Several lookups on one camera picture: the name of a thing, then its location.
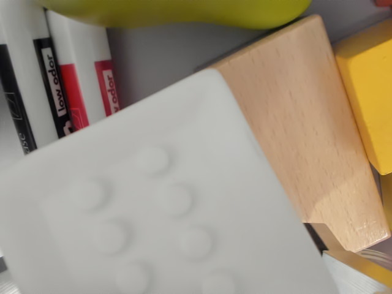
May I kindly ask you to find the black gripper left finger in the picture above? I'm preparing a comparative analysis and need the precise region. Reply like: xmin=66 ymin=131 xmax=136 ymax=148
xmin=0 ymin=247 xmax=20 ymax=294

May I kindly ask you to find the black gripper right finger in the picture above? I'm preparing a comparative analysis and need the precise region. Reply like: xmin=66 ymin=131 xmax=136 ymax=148
xmin=321 ymin=249 xmax=392 ymax=294

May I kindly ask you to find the white rubber cube with dots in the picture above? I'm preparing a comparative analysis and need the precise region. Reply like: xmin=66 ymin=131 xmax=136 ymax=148
xmin=0 ymin=67 xmax=341 ymax=294

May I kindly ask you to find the grey plastic bin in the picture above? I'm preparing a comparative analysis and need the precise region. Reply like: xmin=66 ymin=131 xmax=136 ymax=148
xmin=104 ymin=0 xmax=392 ymax=111

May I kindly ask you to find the large natural wooden block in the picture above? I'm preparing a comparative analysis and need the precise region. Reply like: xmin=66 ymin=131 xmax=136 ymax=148
xmin=195 ymin=14 xmax=392 ymax=254

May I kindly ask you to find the yellow wooden block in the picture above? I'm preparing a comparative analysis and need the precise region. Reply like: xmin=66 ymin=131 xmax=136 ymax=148
xmin=333 ymin=20 xmax=392 ymax=176

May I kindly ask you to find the red dry erase marker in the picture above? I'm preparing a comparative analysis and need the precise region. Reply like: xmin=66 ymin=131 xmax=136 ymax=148
xmin=45 ymin=8 xmax=123 ymax=133

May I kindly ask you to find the black dry erase marker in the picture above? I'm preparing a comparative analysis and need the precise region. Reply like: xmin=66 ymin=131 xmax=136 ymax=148
xmin=0 ymin=0 xmax=75 ymax=157

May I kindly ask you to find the olive green toy pear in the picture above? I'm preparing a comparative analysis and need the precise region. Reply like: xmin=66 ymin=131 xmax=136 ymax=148
xmin=34 ymin=0 xmax=314 ymax=31

